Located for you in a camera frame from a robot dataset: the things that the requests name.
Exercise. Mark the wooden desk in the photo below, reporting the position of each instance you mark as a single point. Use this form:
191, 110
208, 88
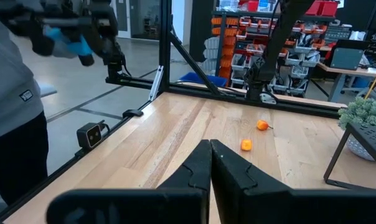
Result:
353, 71

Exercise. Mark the small orange fruit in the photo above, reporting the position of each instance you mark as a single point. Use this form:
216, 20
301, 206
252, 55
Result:
246, 145
262, 125

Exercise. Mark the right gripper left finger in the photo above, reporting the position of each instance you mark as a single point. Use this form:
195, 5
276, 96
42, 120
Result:
188, 199

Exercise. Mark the person's hand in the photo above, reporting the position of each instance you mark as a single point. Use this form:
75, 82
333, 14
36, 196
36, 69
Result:
73, 45

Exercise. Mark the silver frame bracket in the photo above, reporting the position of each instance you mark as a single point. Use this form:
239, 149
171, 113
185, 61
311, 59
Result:
156, 82

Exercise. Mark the grey case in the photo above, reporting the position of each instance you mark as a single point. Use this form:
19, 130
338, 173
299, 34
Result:
346, 57

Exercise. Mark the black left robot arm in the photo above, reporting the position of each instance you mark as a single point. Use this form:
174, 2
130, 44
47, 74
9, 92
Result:
278, 40

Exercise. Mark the grey stool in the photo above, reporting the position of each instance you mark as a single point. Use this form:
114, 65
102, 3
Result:
48, 89

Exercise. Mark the black frame clip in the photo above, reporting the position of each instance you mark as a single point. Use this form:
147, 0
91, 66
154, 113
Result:
132, 113

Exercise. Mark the black perforated metal shelf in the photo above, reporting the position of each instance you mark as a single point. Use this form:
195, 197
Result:
371, 140

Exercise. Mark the black table-level camera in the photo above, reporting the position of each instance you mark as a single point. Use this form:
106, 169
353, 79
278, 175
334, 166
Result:
89, 136

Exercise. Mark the black aluminium table frame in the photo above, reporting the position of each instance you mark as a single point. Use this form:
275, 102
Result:
164, 46

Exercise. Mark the storage rack with bins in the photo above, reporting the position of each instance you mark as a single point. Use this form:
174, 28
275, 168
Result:
300, 46

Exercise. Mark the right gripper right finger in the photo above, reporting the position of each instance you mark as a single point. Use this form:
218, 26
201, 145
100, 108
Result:
253, 202

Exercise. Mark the person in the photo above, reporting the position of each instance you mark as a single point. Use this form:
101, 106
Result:
10, 124

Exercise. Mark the green succulent in pot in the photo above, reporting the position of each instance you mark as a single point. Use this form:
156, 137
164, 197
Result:
365, 112

